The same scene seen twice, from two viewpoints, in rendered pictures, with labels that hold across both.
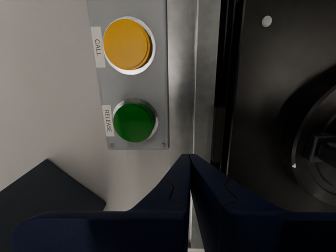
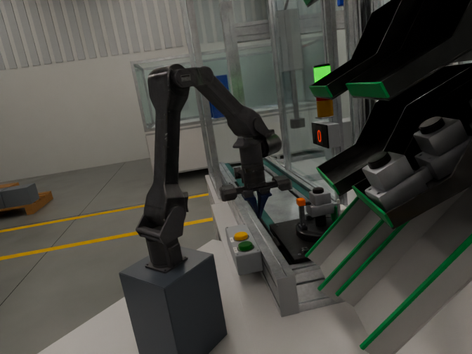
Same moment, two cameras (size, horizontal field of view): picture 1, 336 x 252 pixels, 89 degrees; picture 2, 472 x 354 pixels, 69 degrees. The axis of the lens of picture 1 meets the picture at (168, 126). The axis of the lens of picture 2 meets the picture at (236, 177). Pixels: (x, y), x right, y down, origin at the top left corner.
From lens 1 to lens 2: 0.96 m
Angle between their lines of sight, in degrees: 94
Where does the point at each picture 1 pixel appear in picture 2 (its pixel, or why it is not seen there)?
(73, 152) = not seen: hidden behind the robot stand
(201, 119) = (270, 242)
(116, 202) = (236, 333)
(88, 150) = not seen: hidden behind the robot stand
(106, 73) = (234, 242)
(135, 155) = (247, 300)
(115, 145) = (239, 254)
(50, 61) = not seen: hidden behind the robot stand
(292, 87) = (292, 230)
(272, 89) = (286, 231)
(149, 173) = (258, 307)
